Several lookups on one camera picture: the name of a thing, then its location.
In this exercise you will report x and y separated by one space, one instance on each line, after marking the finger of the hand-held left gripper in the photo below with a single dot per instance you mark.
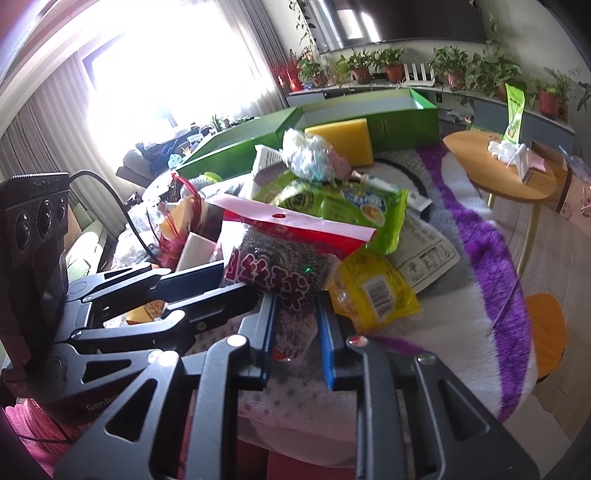
194 279
217 302

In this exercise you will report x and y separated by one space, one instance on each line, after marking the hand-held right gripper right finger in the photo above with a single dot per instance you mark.
325 341

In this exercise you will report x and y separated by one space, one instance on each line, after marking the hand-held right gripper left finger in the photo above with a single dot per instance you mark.
270 337

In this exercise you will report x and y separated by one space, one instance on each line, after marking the steel wool packet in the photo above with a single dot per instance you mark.
277 258

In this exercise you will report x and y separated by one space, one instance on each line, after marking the white cardboard box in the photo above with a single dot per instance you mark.
198 254

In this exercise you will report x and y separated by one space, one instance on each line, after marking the red feather toy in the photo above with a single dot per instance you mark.
168 244

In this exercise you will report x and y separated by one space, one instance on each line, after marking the green sofa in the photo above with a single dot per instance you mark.
85 244

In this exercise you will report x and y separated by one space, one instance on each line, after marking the woven yellow mat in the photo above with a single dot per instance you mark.
145 313

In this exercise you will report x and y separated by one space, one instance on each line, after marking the yellow cloth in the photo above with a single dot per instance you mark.
175 221

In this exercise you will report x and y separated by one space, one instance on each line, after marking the yellow barcode packet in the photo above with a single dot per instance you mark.
374 290

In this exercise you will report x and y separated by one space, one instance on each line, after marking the grey window curtains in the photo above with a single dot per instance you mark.
41 134

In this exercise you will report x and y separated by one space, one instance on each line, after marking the grey armchair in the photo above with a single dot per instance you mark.
147 161

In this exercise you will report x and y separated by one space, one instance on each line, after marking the green snack packet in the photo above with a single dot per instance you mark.
332 207

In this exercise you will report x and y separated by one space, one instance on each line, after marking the white paper packet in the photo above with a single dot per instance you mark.
268 166

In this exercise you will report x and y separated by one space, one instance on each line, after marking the white printed packet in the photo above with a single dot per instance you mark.
429 254

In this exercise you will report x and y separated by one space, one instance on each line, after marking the green open box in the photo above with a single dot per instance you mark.
240 138

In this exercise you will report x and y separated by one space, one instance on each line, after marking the purple white printed blanket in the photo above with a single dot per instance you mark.
466 286

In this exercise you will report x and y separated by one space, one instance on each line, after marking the clear plastic wrapped bundle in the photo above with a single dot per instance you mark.
309 154

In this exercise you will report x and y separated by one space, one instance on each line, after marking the yellow sponge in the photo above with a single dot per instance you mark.
351 138

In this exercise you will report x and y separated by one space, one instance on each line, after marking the window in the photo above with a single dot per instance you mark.
184 60

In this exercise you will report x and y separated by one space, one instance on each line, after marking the orange stool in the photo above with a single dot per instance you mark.
547 332

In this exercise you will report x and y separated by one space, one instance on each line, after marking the red flower vase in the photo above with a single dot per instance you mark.
288 74

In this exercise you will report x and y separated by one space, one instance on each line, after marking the round wooden side table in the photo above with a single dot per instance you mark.
485 180

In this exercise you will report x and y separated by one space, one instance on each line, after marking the white gloves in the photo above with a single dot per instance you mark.
501 150

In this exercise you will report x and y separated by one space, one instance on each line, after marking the white stand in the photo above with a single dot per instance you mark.
524 164

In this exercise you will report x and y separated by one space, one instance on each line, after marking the pink cloth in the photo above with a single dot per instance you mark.
540 162

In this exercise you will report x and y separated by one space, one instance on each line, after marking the brown cardboard box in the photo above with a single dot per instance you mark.
558 184

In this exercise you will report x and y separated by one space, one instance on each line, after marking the grey television cabinet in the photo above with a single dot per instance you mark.
489 113

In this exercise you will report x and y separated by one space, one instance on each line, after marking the white router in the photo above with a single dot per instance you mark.
419 76

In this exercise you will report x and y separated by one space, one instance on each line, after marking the brown paper bag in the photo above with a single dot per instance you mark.
579 201

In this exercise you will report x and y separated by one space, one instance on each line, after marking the tall green packet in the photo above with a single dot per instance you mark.
515 115

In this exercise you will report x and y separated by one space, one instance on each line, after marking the clear plastic bag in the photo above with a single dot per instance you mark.
577 161

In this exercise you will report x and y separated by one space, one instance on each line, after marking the row of potted plants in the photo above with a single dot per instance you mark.
485 74

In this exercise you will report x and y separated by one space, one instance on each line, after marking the tall leafy floor plant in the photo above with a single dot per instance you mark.
585 94

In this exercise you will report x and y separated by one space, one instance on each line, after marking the wall television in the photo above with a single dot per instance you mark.
415 23

